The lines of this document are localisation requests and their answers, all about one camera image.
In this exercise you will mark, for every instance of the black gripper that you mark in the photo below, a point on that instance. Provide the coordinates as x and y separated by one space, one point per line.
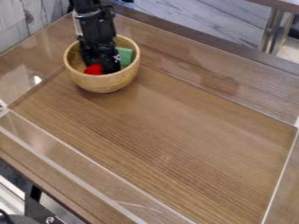
91 50

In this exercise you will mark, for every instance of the red round fruit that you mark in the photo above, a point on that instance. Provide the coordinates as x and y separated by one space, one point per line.
94 69

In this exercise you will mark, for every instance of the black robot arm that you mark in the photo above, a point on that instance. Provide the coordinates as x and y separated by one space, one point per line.
95 18

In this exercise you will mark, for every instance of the green sponge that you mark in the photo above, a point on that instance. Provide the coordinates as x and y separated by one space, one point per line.
126 54

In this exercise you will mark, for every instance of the wooden bowl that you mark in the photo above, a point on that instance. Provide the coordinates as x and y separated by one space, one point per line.
105 83

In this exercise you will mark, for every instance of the metal table leg background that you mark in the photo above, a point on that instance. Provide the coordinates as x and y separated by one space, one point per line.
277 30

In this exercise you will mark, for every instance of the black table leg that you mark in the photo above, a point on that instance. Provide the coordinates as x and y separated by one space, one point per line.
35 210

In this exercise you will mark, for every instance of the clear acrylic tray wall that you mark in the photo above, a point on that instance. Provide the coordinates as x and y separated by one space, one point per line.
87 188

